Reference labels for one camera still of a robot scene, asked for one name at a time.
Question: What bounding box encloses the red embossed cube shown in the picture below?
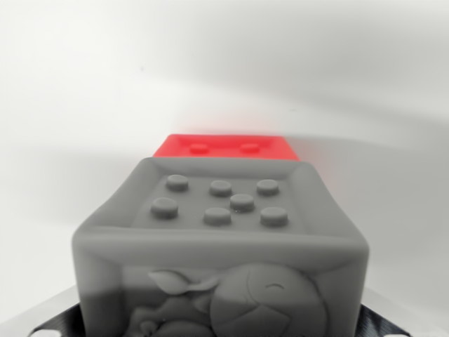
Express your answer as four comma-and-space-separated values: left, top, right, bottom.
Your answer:
152, 133, 303, 164

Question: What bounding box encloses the grey embossed cube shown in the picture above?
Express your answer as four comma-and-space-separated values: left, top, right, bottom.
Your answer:
71, 157, 372, 337

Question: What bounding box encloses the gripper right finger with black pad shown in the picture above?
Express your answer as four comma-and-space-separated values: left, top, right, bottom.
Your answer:
358, 287, 449, 337

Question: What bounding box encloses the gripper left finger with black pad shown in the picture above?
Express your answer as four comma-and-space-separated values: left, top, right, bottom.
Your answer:
0, 284, 85, 337

